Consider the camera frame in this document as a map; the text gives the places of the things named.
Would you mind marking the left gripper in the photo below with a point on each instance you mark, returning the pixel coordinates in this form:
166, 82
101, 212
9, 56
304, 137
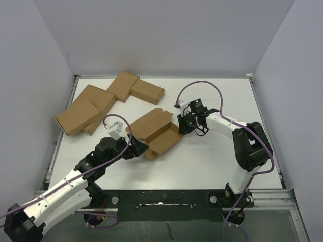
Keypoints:
136, 148

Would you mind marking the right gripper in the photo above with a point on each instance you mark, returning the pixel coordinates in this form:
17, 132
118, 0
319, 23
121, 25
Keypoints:
184, 129

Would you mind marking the cardboard box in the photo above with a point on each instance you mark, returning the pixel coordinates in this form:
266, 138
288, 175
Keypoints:
103, 100
147, 92
77, 116
122, 84
157, 130

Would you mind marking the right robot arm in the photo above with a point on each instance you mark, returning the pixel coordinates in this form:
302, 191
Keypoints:
251, 147

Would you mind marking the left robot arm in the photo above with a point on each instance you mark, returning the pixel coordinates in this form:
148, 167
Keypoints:
31, 221

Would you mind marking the folded cardboard box front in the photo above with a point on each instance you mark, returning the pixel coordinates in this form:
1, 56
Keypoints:
77, 116

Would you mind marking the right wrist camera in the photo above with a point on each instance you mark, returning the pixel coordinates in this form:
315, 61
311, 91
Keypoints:
183, 107

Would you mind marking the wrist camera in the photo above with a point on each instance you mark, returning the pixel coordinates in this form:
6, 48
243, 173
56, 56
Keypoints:
183, 107
116, 130

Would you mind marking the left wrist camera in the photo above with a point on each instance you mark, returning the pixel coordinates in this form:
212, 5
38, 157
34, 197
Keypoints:
116, 130

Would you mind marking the aluminium table frame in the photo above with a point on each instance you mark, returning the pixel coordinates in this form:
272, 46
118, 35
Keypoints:
195, 162

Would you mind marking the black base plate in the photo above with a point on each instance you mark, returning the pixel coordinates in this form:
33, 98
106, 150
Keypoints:
166, 205

